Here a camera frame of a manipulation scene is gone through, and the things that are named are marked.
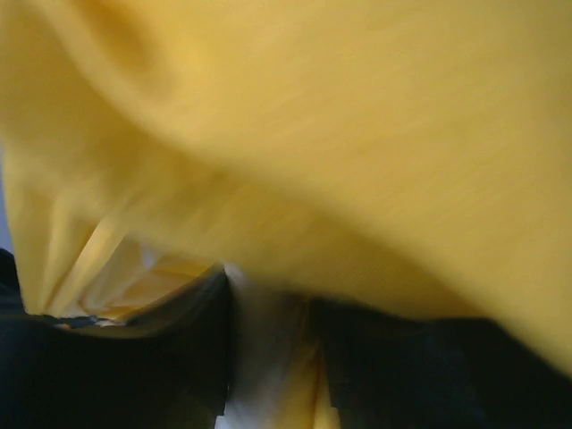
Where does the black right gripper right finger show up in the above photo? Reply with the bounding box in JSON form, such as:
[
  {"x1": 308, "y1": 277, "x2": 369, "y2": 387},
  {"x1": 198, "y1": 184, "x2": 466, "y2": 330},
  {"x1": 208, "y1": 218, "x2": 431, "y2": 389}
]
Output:
[{"x1": 310, "y1": 300, "x2": 571, "y2": 428}]

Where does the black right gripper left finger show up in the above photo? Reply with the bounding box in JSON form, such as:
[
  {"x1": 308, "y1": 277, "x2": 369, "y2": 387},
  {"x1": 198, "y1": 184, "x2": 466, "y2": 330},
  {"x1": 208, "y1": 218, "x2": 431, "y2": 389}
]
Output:
[{"x1": 1, "y1": 251, "x2": 231, "y2": 428}]

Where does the yellow printed pillowcase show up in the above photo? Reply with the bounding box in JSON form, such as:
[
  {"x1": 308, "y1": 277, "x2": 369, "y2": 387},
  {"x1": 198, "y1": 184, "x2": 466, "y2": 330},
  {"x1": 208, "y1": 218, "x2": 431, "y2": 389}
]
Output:
[{"x1": 1, "y1": 1, "x2": 571, "y2": 428}]

